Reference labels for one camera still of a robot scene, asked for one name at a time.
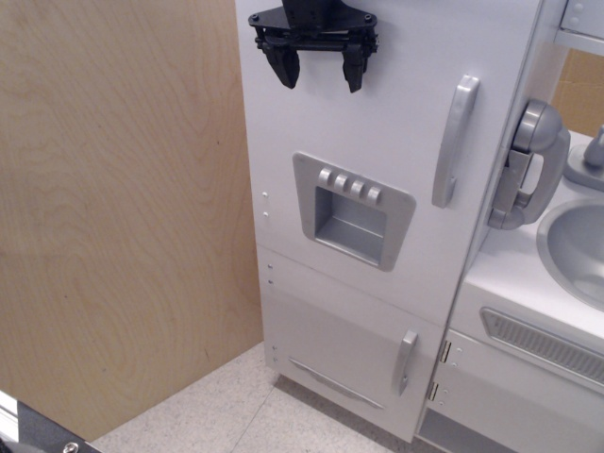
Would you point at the grey ice dispenser panel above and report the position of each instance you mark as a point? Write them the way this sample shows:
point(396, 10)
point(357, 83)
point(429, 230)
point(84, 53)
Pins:
point(350, 213)

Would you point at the white toy fridge cabinet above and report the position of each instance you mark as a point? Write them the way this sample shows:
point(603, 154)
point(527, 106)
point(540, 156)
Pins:
point(542, 64)

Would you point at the grey fridge door handle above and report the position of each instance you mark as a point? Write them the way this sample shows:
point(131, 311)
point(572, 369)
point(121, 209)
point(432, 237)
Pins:
point(461, 107)

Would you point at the grey toy sink basin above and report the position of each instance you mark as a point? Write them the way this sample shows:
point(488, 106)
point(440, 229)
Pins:
point(570, 246)

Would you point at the white lower freezer door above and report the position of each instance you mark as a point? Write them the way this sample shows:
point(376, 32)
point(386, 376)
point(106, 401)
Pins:
point(342, 344)

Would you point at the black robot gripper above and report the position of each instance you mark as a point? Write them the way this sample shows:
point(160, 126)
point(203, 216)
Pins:
point(323, 26)

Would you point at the grey toy telephone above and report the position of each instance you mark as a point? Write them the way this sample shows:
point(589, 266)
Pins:
point(533, 168)

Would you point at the grey vent grille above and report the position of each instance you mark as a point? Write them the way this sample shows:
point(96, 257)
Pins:
point(543, 345)

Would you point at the white kitchen counter unit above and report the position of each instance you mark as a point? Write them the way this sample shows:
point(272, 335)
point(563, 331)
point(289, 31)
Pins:
point(487, 396)

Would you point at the white fridge door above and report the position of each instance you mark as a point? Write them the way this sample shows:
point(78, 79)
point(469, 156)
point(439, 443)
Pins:
point(389, 131)

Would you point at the grey toy faucet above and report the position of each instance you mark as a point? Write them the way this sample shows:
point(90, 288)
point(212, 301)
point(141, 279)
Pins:
point(584, 165)

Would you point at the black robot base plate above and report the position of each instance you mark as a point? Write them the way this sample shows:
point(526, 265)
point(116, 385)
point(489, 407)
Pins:
point(25, 430)

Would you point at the grey freezer door handle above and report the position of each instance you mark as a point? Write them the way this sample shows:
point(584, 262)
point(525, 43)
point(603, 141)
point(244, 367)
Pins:
point(400, 379)

